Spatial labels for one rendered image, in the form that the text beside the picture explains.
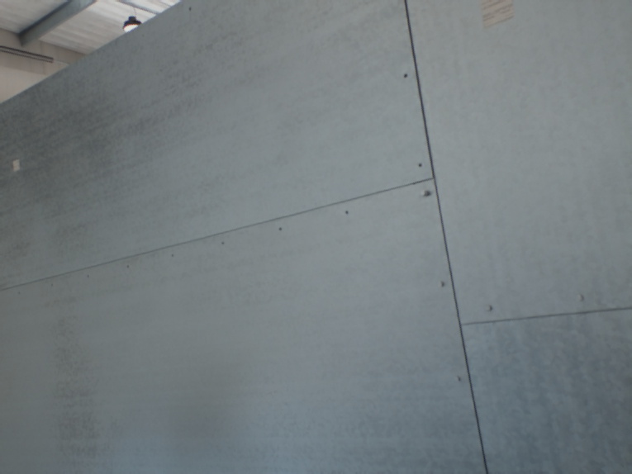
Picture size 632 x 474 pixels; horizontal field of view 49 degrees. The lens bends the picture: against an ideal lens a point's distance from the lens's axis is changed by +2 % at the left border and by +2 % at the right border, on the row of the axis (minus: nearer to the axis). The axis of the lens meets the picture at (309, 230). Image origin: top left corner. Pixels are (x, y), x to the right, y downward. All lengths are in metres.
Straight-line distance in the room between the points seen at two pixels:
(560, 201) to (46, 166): 1.43
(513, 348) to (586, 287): 0.15
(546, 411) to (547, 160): 0.39
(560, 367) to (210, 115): 0.89
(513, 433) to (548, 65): 0.58
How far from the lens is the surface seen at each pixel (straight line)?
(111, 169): 1.81
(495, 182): 1.14
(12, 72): 13.27
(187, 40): 1.63
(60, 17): 12.72
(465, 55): 1.20
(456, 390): 1.20
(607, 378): 1.11
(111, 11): 12.83
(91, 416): 1.94
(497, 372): 1.16
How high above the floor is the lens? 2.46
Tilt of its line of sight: 6 degrees up
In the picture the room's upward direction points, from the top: 8 degrees counter-clockwise
